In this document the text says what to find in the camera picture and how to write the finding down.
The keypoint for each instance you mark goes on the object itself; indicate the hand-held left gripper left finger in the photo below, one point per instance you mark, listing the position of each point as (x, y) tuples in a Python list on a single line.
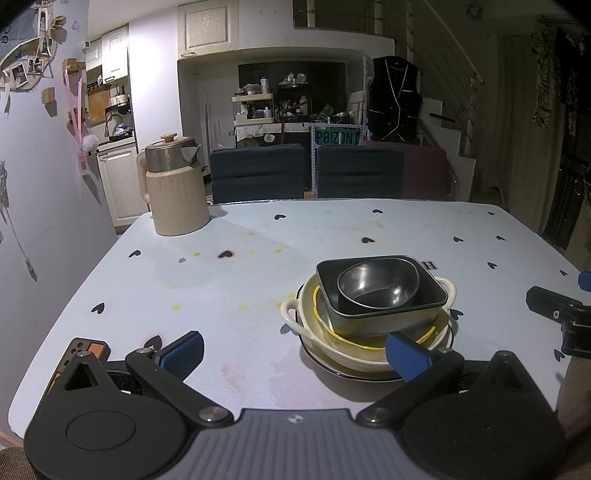
[(182, 353)]

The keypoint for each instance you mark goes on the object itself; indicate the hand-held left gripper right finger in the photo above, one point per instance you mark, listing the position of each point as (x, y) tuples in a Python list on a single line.
[(406, 357)]

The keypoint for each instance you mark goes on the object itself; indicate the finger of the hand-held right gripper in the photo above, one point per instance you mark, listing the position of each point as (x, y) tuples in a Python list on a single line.
[(585, 281), (549, 302)]

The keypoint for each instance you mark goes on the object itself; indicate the white leaf print plate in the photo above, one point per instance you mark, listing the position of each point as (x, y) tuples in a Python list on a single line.
[(444, 333)]

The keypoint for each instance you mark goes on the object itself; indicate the round steel bowl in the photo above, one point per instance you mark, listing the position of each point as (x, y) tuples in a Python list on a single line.
[(378, 286)]

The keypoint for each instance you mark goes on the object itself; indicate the floral bowl with yellow rim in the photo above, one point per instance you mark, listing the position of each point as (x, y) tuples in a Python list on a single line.
[(323, 318)]

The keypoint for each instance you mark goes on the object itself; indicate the small rectangular steel container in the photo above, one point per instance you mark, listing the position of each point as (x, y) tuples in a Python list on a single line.
[(330, 277)]

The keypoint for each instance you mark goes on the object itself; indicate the beige kettle with steel lid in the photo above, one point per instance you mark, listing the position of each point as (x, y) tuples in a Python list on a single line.
[(175, 198)]

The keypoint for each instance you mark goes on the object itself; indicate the maroon sofa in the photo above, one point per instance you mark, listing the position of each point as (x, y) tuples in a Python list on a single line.
[(425, 173)]

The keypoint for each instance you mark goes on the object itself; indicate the white kitchen base cabinets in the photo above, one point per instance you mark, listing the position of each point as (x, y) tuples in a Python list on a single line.
[(120, 184)]

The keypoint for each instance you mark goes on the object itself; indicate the dark blue chair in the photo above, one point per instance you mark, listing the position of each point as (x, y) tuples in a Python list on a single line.
[(256, 173), (360, 173)]

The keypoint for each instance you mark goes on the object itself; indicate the floral curtain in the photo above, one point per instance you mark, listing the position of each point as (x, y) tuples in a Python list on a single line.
[(549, 83)]

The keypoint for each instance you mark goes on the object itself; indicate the teal plate sign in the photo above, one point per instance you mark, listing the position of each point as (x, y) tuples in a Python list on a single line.
[(337, 137)]

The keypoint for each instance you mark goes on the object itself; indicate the white staircase with railing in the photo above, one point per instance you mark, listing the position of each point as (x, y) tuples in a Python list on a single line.
[(452, 83)]

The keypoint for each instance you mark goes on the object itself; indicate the white storage shelf rack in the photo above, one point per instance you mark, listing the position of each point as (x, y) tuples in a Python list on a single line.
[(254, 108)]

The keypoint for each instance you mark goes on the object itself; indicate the black vest with white trim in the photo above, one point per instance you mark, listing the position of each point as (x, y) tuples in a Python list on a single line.
[(395, 99)]

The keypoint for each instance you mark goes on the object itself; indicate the white upper cabinet door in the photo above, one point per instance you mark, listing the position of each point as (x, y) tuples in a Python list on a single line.
[(207, 27)]

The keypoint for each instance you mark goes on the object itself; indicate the wall photo collage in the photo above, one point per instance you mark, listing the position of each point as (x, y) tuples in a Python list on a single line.
[(27, 60)]

